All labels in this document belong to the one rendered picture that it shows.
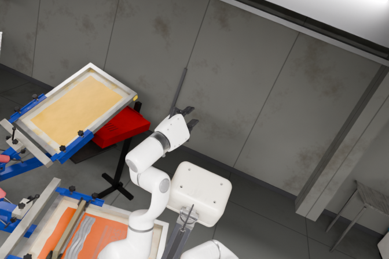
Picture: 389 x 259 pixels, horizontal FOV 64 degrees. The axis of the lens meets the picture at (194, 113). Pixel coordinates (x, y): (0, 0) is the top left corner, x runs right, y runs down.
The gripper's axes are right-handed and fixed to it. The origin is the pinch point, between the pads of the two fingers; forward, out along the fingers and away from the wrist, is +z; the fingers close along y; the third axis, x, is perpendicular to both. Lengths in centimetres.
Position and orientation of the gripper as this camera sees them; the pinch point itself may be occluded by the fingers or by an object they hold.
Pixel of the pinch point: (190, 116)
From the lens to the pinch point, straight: 111.5
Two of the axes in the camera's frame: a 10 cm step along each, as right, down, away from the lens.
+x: -7.3, -1.0, 6.8
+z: 6.2, -5.2, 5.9
